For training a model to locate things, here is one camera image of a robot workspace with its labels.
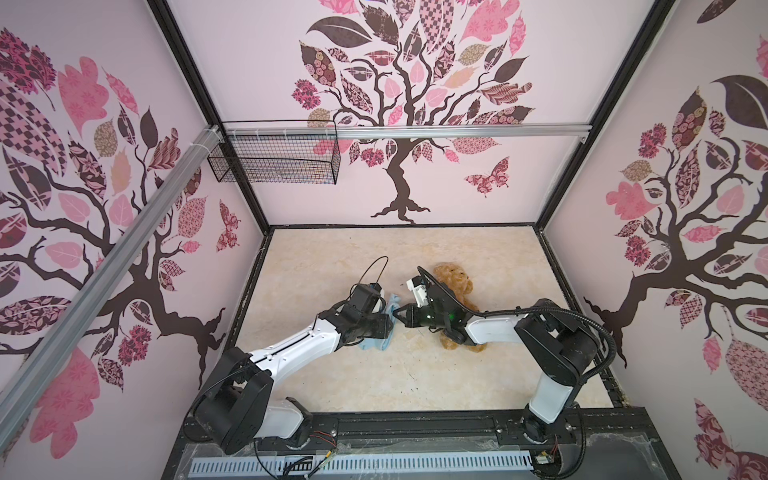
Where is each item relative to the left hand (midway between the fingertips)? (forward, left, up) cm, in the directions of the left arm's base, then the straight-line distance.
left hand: (387, 329), depth 85 cm
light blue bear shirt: (-3, +2, -3) cm, 5 cm away
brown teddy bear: (+16, -22, +2) cm, 28 cm away
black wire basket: (+49, +36, +27) cm, 67 cm away
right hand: (+6, -2, +1) cm, 6 cm away
